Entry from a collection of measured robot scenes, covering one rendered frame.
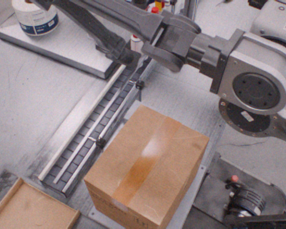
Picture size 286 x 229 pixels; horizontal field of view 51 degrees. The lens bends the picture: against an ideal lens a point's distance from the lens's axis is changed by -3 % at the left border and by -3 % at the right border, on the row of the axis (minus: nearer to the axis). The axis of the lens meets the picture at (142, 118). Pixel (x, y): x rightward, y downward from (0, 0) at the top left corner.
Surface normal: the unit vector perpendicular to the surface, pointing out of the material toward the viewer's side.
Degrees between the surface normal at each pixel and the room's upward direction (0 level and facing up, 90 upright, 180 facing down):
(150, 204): 0
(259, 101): 90
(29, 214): 0
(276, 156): 0
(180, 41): 29
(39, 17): 90
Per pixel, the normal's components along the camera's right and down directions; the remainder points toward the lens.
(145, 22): -0.03, -0.02
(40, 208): 0.00, -0.56
